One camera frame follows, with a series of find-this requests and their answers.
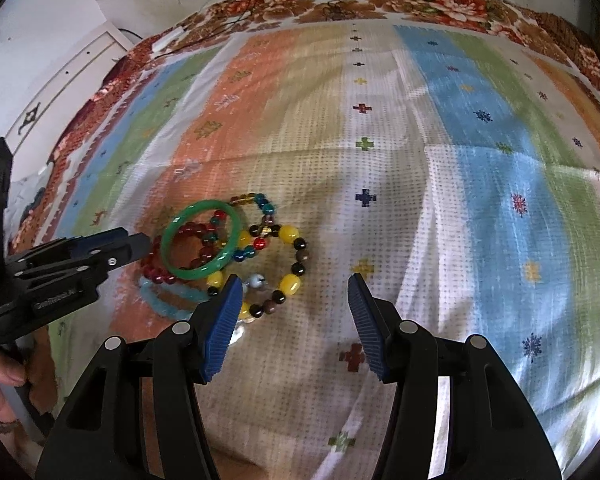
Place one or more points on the white cabinet door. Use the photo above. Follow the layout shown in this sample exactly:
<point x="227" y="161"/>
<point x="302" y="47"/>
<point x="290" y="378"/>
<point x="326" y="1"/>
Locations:
<point x="65" y="85"/>

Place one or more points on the green jade bangle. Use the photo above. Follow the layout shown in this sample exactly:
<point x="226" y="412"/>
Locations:
<point x="166" y="251"/>

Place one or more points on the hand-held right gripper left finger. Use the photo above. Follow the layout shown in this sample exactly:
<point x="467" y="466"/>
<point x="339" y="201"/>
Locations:
<point x="222" y="327"/>

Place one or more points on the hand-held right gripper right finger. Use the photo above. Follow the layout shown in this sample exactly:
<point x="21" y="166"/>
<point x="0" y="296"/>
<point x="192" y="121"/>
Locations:
<point x="367" y="327"/>

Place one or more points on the person's left hand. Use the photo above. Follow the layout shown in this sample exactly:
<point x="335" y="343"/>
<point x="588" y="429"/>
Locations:
<point x="0" y="375"/>

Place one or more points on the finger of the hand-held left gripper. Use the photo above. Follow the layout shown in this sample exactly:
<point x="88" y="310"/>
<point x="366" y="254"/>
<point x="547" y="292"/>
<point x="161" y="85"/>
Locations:
<point x="80" y="246"/>
<point x="125" y="250"/>

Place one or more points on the striped woven blanket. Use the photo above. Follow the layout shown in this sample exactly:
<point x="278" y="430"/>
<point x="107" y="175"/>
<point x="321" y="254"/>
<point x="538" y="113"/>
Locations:
<point x="380" y="200"/>

